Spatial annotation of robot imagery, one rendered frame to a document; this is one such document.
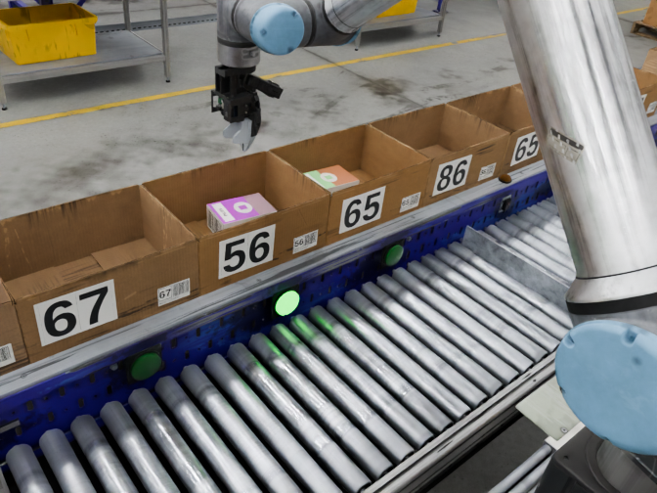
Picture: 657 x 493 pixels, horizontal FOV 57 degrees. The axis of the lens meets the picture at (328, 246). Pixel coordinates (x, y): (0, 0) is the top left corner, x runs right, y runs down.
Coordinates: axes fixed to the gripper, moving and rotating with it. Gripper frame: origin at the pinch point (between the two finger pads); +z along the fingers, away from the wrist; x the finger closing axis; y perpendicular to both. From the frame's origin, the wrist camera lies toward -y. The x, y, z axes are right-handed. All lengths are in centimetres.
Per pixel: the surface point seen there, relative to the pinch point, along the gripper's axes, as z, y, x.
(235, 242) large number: 19.3, 9.6, 8.1
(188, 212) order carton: 28.1, 4.3, -20.6
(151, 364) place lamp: 37, 37, 14
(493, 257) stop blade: 46, -72, 34
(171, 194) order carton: 20.7, 8.7, -21.0
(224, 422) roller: 45, 31, 32
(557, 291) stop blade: 44, -70, 58
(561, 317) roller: 47, -65, 63
